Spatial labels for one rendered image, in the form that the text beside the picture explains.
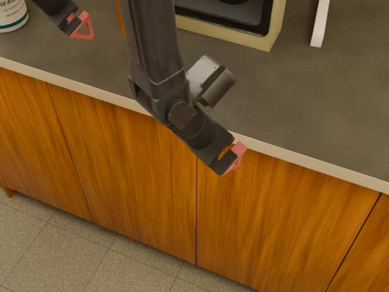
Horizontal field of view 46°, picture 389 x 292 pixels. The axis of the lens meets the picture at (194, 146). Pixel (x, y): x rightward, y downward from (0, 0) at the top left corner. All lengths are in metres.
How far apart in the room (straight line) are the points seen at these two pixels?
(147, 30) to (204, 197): 0.88
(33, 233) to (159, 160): 0.91
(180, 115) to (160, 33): 0.14
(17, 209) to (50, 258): 0.30
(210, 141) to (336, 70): 0.55
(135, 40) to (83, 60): 0.70
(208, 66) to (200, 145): 0.14
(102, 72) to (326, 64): 0.57
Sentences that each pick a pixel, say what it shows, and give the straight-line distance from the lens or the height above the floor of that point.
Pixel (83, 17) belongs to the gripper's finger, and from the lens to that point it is 1.08.
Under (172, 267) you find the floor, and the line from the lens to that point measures 1.89.
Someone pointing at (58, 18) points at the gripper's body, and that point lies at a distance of 1.08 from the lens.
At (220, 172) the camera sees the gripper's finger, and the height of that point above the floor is 1.10.
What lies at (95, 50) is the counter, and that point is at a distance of 1.27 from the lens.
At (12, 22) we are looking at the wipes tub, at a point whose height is 0.97.
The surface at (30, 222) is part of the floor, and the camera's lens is 2.10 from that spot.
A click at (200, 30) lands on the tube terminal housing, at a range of 1.29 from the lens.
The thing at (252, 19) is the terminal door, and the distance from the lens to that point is 1.19.
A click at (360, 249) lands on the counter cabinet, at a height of 0.61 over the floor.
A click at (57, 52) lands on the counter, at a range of 1.28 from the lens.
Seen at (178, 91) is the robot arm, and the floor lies 1.29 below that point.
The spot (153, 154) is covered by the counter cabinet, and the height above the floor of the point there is 0.70.
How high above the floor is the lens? 1.71
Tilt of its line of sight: 51 degrees down
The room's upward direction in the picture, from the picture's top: straight up
